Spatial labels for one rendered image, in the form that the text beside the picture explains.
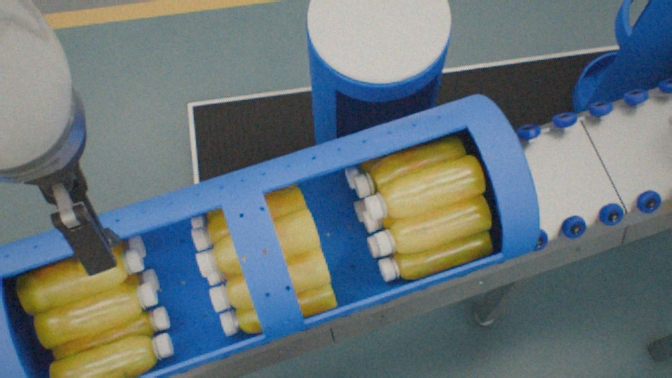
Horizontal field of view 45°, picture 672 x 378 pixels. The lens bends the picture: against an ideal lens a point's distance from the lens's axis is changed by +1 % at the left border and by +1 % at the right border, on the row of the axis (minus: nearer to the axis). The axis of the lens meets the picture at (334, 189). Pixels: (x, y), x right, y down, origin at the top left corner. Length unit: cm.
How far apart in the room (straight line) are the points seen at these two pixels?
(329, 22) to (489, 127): 45
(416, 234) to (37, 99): 93
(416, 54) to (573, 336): 122
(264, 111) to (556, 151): 112
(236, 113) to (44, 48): 206
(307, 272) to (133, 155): 146
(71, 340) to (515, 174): 76
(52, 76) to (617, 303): 224
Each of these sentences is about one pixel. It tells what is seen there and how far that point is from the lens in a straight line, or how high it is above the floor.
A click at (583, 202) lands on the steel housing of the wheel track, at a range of 161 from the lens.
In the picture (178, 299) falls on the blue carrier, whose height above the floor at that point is 96.
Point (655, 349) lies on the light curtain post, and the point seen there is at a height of 4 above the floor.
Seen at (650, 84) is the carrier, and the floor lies 52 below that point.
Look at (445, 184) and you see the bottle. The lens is 130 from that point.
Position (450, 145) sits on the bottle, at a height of 114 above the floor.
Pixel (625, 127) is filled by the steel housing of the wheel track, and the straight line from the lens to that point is 170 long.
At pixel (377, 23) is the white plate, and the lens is 159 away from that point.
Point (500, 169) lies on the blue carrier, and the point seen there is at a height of 123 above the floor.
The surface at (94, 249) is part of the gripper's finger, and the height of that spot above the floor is 175.
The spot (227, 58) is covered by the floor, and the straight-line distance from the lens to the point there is 277.
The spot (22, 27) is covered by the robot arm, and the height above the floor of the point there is 204.
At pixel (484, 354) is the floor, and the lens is 245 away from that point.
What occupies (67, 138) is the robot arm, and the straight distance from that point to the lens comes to 56.
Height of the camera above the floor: 239
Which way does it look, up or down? 70 degrees down
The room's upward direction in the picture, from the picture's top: 2 degrees counter-clockwise
